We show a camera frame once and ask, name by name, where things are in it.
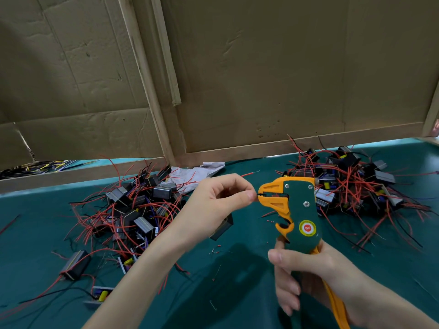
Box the person's left hand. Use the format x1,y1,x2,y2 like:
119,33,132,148
161,173,258,254

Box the person's right hand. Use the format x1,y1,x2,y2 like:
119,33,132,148
268,236,375,319

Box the transformer with wires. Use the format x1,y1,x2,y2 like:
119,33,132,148
210,171,262,242

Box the pile of wired transformers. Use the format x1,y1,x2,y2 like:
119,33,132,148
281,135,439,251
0,161,200,309

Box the orange green wire strippers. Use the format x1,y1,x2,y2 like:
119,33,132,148
258,176,352,329

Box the person's left forearm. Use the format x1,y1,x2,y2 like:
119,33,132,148
82,236,186,329

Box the person's right forearm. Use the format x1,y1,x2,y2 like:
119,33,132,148
353,284,439,329

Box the crumpled grey plastic bag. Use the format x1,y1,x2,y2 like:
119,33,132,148
168,161,226,195

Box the thin wooden strip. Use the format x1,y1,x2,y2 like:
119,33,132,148
151,0,182,106

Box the smooth brown cardboard panel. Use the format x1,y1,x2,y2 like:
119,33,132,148
165,0,439,151

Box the creased brown cardboard panel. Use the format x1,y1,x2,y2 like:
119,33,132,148
0,0,164,169

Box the long wooden bottom rail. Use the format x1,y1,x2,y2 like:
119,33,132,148
177,122,426,167

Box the short wooden bottom rail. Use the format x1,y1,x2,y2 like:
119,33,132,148
0,159,167,192

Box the wide wooden post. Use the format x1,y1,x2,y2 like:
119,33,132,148
118,0,176,165

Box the heap of black cables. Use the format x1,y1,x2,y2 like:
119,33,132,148
0,159,86,179

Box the wooden corner post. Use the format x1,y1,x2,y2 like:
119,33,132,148
423,92,439,138

